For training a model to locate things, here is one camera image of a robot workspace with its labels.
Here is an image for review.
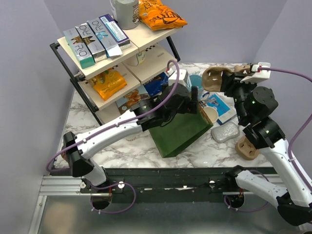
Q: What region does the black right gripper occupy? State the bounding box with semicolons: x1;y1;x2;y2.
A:
219;71;260;123

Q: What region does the single brown cup carrier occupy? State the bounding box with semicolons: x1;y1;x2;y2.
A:
201;64;250;92

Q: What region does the green paper bag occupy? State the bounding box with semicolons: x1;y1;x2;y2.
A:
149;112;213;158

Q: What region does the brown cardboard cup carrier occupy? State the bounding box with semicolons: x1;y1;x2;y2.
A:
235;136;259;160

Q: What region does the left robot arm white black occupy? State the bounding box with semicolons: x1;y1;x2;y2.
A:
63;84;198;193

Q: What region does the blue razor box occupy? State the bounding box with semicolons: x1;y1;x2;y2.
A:
199;91;236;125

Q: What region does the stack of white paper cups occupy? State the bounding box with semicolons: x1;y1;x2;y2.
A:
203;106;218;124

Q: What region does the light blue cup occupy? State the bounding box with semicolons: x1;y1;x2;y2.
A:
186;74;204;99

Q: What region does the silver glitter pouch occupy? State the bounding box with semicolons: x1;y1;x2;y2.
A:
211;121;240;143

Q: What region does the blue snack bag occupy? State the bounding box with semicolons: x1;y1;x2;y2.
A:
143;72;168;97

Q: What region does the brown snack bag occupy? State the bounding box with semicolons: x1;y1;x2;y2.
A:
116;85;150;114

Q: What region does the yellow snack bag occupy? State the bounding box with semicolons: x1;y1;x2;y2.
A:
88;68;127;101

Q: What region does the orange chips bag top shelf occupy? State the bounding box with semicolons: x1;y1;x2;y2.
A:
138;0;188;31

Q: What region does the blue RO box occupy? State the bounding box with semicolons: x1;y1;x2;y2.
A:
87;18;122;58

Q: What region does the purple white box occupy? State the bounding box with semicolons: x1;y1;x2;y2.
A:
99;14;131;51

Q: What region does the brown RO box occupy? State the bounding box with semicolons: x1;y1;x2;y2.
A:
75;23;107;63

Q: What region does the grey canister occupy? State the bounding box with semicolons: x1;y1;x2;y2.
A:
110;0;140;30

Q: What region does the teal RO box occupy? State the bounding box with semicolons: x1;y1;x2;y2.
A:
63;28;95;69

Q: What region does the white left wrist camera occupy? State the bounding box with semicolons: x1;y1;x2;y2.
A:
166;68;189;87

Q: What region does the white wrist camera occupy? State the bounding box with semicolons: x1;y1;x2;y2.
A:
166;68;189;87
240;62;271;84

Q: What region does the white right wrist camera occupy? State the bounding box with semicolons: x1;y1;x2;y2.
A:
240;62;271;84

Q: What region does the black frame beige shelf rack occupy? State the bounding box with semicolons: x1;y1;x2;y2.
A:
50;23;180;125

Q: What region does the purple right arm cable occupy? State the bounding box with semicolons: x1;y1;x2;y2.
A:
223;67;312;213

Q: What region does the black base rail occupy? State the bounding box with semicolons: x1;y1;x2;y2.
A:
50;167;244;204

